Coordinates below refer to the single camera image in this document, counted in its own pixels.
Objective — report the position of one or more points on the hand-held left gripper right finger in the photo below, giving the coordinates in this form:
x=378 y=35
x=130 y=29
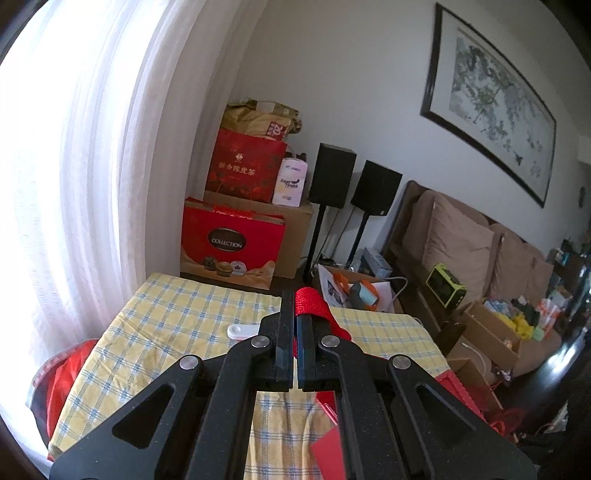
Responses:
x=307 y=350

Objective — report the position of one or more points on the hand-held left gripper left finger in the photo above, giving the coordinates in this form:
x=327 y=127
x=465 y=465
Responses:
x=281 y=341

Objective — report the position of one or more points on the red foil calligraphy bag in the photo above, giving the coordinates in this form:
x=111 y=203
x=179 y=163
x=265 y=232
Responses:
x=311 y=302

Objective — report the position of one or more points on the red white lint brush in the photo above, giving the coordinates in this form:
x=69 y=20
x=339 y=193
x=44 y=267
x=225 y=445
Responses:
x=242 y=332

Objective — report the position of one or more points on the cardboard box with papers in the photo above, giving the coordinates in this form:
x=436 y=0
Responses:
x=332 y=286

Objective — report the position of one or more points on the large closed cardboard box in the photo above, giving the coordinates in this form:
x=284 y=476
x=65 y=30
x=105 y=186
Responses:
x=298 y=240

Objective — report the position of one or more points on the black speaker stand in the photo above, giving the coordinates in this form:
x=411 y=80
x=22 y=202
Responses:
x=316 y=240
x=358 y=240

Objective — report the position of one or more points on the red cookie gift box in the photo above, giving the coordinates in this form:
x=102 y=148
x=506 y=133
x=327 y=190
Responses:
x=231 y=244

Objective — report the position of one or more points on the grey device box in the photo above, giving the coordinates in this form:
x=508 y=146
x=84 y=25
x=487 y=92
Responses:
x=376 y=262

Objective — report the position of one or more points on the yellow checked tablecloth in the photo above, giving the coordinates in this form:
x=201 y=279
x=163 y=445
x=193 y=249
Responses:
x=161 y=332

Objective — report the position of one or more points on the green black portable radio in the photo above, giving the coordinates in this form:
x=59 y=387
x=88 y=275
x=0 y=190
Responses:
x=445 y=284

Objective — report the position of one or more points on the white purple packet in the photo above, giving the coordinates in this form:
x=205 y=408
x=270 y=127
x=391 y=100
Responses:
x=290 y=182

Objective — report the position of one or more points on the black speaker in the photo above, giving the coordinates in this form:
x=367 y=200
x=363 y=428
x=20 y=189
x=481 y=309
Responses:
x=332 y=175
x=376 y=187

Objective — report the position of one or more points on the red tea gift box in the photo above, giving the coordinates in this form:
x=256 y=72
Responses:
x=244 y=166

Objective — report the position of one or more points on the cardboard box of small items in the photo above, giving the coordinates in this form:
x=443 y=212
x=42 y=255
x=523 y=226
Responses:
x=489 y=332

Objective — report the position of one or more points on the beige sofa cushion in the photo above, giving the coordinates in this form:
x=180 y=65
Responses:
x=461 y=240

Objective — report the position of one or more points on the gold paper bag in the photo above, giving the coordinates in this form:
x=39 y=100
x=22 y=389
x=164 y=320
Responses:
x=258 y=117

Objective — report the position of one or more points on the brown sofa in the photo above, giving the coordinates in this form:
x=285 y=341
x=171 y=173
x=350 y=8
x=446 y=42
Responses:
x=517 y=240

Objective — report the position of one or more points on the orange white paper bag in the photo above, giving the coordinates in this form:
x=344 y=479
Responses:
x=549 y=314

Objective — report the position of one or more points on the white curtain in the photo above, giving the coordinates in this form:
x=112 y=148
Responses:
x=69 y=184

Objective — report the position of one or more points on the framed ink painting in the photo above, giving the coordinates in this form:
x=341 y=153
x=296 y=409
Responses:
x=494 y=101

